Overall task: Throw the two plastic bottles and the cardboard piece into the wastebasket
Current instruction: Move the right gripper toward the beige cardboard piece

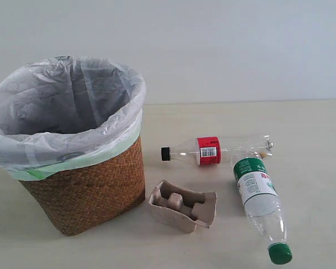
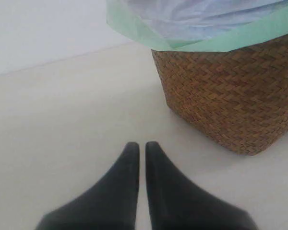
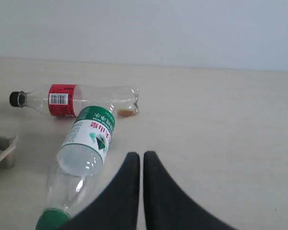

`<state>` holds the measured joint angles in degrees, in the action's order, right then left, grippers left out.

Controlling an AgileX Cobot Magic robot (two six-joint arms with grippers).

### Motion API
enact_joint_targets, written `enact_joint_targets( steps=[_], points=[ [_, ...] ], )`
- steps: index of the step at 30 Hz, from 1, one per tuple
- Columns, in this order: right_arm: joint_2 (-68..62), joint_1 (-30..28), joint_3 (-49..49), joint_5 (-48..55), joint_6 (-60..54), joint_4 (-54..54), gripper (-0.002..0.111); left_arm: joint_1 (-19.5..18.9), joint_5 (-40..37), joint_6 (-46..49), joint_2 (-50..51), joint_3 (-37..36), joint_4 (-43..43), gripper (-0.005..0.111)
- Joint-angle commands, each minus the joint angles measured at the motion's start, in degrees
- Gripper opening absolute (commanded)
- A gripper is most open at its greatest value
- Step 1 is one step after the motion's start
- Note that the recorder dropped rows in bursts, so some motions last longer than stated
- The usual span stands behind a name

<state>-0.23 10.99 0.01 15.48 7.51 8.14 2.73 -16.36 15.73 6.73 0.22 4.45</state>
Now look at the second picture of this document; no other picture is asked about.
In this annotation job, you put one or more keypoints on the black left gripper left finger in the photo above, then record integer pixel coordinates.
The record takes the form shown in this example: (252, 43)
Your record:
(111, 204)

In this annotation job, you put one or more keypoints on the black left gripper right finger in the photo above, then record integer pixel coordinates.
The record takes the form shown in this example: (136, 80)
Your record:
(176, 203)

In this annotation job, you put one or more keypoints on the white green plastic bin liner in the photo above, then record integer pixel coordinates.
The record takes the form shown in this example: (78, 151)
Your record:
(198, 25)

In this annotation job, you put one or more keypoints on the brown woven wicker basket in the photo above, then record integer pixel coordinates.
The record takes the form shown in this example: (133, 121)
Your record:
(239, 98)

